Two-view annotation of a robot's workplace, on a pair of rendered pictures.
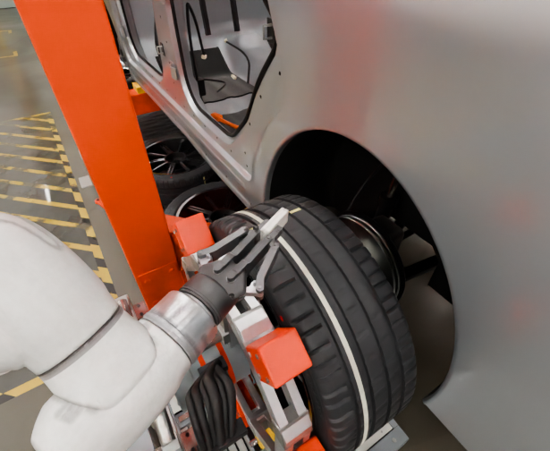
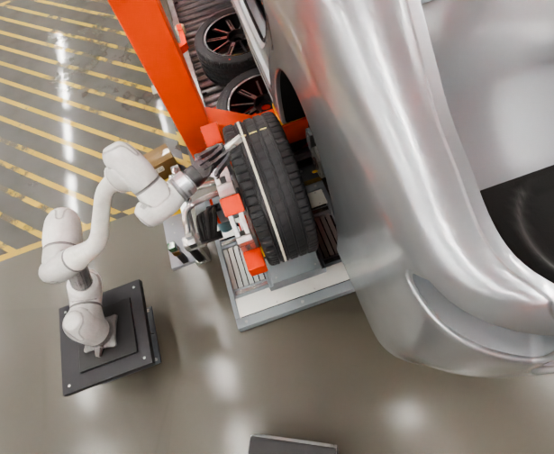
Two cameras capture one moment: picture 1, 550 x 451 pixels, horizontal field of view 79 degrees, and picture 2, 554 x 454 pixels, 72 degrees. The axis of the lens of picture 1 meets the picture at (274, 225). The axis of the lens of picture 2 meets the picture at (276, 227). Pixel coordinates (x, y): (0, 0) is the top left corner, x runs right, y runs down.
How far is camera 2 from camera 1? 0.88 m
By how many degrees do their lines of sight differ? 27
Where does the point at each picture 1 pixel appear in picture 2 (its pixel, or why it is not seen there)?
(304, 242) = (258, 149)
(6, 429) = (125, 231)
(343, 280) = (274, 174)
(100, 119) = (158, 58)
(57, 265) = (137, 161)
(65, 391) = (142, 200)
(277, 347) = (228, 200)
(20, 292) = (127, 169)
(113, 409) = (156, 207)
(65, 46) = (136, 22)
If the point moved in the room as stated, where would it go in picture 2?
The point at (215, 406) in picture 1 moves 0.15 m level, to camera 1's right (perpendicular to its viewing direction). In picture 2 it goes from (206, 222) to (242, 228)
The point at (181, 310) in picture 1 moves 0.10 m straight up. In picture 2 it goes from (180, 180) to (168, 161)
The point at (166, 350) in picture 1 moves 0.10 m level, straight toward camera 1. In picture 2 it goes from (174, 193) to (179, 217)
